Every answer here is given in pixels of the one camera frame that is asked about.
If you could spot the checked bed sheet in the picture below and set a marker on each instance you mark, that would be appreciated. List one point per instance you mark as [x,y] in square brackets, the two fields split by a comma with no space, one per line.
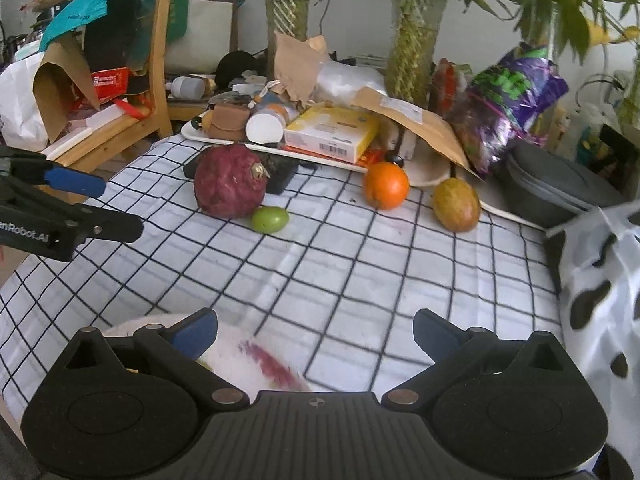
[350,270]

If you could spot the white round jar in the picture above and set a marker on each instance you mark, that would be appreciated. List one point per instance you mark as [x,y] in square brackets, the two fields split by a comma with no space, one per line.
[265,127]

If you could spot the white canvas bag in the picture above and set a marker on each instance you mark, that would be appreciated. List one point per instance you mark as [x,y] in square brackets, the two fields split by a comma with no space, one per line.
[200,35]

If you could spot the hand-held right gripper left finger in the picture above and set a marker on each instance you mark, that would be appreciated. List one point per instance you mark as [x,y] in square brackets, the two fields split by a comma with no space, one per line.
[197,335]

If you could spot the black device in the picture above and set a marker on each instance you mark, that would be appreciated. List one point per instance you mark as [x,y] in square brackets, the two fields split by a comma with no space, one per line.
[620,157]

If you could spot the white floral plate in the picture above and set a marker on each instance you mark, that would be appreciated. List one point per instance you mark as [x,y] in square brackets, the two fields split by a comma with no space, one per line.
[235,360]

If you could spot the black round object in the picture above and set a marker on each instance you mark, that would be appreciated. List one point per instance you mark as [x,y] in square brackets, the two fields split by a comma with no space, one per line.
[235,70]

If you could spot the brown paper envelope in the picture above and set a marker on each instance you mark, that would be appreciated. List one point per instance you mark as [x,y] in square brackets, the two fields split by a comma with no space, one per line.
[420,130]

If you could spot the dark red round fruit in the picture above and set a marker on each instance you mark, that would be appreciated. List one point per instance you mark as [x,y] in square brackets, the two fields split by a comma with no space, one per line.
[230,182]

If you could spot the white tray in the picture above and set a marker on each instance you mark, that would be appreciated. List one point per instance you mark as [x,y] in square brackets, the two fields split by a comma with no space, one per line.
[430,172]

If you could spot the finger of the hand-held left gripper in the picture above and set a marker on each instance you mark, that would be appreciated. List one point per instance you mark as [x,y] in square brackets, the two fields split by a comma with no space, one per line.
[75,182]
[115,228]

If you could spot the white bottle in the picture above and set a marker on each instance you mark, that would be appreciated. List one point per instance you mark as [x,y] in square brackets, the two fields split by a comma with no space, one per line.
[187,88]

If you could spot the brown pouch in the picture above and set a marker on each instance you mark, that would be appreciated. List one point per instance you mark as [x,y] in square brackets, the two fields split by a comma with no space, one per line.
[227,120]

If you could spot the glass vase with bamboo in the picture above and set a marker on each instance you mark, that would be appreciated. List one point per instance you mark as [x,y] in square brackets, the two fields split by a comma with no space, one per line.
[417,35]

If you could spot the torn brown paper bag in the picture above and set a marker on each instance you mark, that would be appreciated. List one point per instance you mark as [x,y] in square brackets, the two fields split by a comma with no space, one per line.
[297,67]

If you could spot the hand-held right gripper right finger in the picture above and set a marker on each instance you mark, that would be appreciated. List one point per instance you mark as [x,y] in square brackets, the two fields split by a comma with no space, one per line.
[432,335]

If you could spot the teal plastic bag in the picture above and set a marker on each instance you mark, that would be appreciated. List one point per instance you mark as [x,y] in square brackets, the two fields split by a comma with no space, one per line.
[80,5]

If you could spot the round yellow-green mango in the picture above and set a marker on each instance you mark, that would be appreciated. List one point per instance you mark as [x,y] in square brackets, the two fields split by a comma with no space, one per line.
[456,205]

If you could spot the large brown paper bag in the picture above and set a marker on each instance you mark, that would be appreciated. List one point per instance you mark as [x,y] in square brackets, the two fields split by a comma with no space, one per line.
[57,85]

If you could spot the orange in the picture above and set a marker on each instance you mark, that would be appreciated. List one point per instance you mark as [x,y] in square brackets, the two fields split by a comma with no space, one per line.
[386,186]

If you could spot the cow-print blanket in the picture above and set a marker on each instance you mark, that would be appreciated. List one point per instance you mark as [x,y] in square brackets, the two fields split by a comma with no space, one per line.
[600,320]

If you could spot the red snack packet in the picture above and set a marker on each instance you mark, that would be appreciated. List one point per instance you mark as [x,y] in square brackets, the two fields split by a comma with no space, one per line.
[450,87]

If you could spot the wooden chair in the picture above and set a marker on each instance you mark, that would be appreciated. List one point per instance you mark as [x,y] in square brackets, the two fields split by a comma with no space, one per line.
[157,60]

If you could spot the glass vase with stems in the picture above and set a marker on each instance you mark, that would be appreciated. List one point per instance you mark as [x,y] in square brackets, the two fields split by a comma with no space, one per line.
[285,5]

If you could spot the purple snack bag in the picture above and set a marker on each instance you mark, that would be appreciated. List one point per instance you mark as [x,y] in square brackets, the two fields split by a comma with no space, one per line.
[510,105]

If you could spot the grey zip case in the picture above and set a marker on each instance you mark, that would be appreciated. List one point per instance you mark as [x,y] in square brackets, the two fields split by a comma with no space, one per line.
[555,185]

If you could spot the clear plastic bag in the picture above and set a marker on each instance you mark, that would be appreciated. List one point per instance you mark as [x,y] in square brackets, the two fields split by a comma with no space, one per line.
[350,82]

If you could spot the red cardboard box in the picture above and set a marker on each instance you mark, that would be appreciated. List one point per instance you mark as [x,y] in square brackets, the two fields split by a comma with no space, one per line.
[110,82]

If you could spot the yellow cardboard box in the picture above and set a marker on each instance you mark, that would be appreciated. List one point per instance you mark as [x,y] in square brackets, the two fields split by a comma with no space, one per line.
[330,132]

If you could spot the green leafy plant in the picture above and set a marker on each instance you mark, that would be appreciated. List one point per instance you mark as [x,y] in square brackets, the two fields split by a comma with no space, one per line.
[560,0]

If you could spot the white plastic bag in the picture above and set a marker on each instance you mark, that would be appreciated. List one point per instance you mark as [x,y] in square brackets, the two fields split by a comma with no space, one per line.
[20,100]

